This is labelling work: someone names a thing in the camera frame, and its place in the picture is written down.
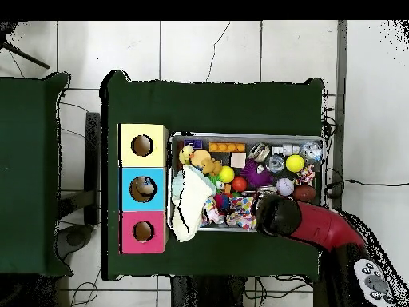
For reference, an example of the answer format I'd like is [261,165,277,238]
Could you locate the white baseball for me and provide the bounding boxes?
[276,177,296,197]

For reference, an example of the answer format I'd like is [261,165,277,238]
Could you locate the brown toy football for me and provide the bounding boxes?
[293,185,317,203]

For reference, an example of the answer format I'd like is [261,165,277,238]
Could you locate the wooden box with three holes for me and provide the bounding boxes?
[118,123,169,255]

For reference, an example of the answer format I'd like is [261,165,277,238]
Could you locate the small yellow rubber duck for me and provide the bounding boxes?
[178,143,194,167]

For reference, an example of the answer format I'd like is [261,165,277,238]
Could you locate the mint green cloth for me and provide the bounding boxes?
[170,172,186,205]

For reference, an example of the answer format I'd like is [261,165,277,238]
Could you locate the black cable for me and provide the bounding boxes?
[325,178,409,192]

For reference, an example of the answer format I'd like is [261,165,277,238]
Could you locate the orange foam duck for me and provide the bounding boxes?
[189,149,224,177]

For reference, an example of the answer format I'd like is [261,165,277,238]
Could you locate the orange toy brick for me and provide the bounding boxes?
[208,142,247,154]

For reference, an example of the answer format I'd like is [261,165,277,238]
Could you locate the green cloth side table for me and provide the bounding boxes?
[0,72,71,277]

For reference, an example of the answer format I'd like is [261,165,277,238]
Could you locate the small orange ball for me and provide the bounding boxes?
[231,176,248,193]

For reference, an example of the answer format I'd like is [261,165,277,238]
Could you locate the purple googly-eyed monster toy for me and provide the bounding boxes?
[241,159,272,190]

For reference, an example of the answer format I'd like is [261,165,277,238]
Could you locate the small yellow ball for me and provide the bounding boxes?
[219,165,236,185]

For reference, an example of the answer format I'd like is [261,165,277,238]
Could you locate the cream knit cloth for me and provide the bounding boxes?
[171,165,217,244]

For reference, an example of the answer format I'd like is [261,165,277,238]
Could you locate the multicolour polka dot cloth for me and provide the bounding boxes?
[225,195,258,231]

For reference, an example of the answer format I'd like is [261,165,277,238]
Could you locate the shallow clear mesh bin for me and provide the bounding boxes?
[169,133,324,233]

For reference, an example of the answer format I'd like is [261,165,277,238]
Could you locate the wooden cube block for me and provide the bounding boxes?
[229,152,247,169]

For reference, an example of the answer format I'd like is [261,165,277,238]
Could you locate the open-top silver can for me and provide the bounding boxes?
[248,142,272,164]

